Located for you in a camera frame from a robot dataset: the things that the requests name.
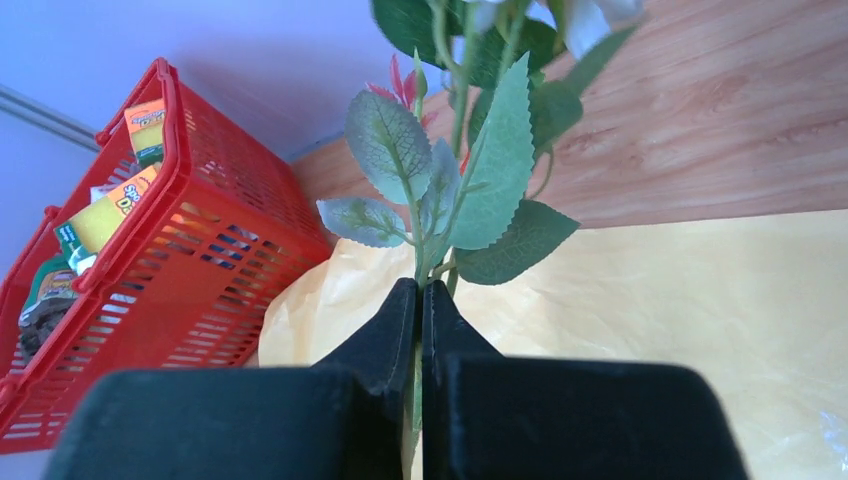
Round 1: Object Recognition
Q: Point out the orange green box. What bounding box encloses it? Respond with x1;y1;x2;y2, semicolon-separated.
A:
124;98;166;169

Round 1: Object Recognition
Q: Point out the green scrub sponge box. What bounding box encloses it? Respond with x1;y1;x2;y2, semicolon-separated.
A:
54;221;100;276

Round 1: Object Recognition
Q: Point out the orange wrapping paper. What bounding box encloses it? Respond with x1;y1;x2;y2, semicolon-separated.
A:
256;209;848;480

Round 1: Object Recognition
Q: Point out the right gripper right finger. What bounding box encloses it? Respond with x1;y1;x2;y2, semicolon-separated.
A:
422;281;748;479

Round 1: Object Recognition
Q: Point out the green round package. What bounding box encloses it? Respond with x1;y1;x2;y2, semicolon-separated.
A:
18;254;78;326

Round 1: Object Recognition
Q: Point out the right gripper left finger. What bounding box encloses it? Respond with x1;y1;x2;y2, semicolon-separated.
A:
44;278;418;479

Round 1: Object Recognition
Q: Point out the yellow sponge pack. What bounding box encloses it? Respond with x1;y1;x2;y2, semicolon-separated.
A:
68;162;161;251

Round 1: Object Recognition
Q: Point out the pale pink rose stem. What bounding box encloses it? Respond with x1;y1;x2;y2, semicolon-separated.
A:
317;1;646;479

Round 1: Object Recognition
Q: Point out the red plastic shopping basket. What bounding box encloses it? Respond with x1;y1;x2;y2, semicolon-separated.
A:
1;58;331;454

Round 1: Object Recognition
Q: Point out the brown crumpled bag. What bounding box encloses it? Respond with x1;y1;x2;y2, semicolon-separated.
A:
18;297;76;364

